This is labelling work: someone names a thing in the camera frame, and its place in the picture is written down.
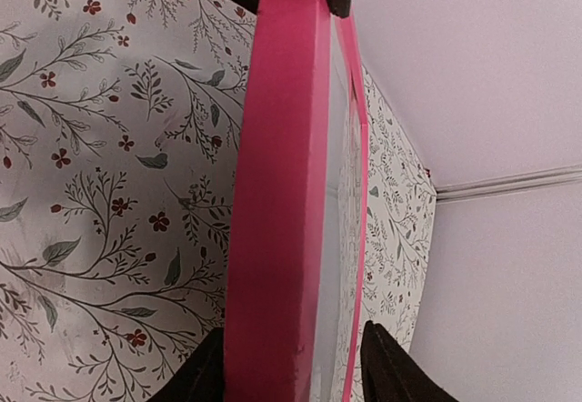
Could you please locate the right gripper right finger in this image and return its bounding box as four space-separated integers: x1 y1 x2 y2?
360 322 457 402

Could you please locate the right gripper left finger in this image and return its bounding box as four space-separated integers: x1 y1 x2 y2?
156 327 225 402

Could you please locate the floral patterned table mat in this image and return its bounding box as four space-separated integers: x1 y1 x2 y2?
0 0 440 402

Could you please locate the right aluminium corner post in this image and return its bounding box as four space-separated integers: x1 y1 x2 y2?
436 164 581 204

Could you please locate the pink picture frame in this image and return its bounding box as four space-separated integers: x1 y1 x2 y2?
224 0 368 401

